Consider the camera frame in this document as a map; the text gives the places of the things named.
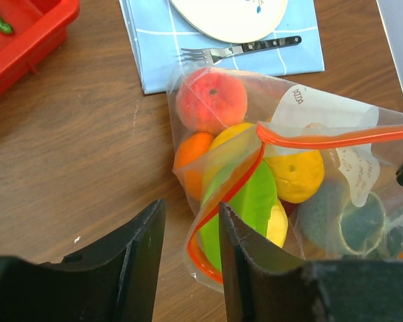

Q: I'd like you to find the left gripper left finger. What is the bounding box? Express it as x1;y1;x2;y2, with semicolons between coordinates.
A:
0;199;166;321

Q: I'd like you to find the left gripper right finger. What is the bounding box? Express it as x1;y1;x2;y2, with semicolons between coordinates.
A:
219;203;403;321

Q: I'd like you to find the green bell pepper toy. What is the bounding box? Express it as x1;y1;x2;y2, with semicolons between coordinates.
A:
199;161;277;271

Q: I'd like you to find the clear zip top bag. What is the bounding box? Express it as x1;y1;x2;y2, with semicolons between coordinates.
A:
167;63;403;291

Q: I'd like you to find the orange yellow mango toy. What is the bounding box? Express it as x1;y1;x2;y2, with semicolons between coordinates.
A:
264;150;325;204

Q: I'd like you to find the orange tangerine toy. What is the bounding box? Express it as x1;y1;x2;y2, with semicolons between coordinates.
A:
173;132;215;201

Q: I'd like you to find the peach toy fruit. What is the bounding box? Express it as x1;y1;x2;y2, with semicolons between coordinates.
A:
176;68;248;134

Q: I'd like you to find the yellow lemon toy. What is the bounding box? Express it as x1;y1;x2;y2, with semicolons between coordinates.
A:
266;200;288;248

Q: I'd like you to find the yellow banana toy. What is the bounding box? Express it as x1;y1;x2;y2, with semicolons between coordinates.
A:
208;122;253;162

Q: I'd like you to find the green ceramic mug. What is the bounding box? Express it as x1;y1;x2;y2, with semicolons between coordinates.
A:
297;180;403;258

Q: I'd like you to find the metal fork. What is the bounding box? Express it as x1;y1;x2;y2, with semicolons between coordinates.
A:
181;35;302;65

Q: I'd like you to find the blue cream plate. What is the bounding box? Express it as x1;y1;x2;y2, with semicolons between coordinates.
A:
171;0;288;44

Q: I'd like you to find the blue checked cloth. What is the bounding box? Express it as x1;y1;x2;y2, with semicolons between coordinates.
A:
120;1;325;94

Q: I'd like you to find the red plastic tray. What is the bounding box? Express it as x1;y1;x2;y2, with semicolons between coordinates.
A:
0;0;80;95

